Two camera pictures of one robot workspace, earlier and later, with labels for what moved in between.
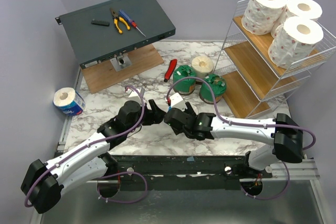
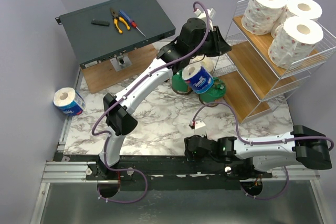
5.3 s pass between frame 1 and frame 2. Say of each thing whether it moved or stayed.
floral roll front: stayed
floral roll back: stayed
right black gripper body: moved
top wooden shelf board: stayed
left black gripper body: moved
